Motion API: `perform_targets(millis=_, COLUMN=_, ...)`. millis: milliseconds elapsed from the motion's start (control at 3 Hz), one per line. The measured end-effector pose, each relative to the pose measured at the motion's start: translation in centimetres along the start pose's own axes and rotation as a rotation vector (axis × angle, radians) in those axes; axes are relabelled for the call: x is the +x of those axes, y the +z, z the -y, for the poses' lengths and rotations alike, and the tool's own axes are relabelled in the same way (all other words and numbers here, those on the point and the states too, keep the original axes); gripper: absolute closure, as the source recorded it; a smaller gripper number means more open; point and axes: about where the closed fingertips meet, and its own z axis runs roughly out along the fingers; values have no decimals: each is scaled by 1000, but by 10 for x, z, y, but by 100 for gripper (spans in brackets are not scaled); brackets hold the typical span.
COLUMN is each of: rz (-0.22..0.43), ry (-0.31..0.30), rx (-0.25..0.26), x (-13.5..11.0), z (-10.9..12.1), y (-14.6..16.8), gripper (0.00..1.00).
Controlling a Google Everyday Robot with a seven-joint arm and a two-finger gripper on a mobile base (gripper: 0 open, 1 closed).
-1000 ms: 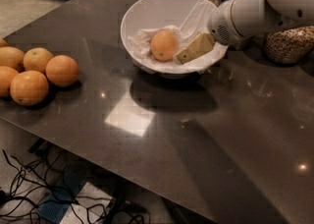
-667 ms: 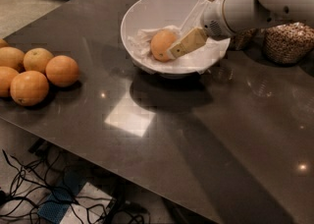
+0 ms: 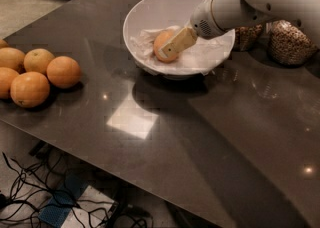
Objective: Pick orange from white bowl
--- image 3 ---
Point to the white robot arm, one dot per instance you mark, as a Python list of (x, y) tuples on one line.
[(305, 14)]

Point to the round jar of grains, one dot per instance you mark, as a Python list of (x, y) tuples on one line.
[(288, 45)]

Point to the orange front centre of pile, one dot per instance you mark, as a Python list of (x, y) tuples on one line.
[(30, 89)]

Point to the blue box on floor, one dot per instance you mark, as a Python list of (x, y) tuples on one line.
[(62, 201)]

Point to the orange edge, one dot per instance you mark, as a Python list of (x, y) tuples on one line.
[(3, 43), (7, 75)]

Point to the orange back centre of pile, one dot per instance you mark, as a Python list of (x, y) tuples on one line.
[(37, 60)]

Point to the orange back left of pile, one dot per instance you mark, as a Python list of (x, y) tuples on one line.
[(12, 58)]

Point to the orange front right of pile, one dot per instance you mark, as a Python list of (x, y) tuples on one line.
[(64, 72)]

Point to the white board on floor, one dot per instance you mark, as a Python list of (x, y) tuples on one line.
[(95, 208)]

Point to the white cloth in bowl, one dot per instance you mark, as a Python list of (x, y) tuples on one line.
[(201, 58)]

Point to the glass jar of nuts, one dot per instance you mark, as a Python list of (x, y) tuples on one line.
[(245, 37)]

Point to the white bowl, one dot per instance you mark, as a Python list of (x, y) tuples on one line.
[(158, 14)]

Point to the orange far left edge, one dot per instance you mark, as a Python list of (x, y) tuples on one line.
[(3, 43)]

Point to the orange front left edge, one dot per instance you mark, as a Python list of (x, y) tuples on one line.
[(7, 75)]

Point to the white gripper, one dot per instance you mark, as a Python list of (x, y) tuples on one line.
[(202, 20)]

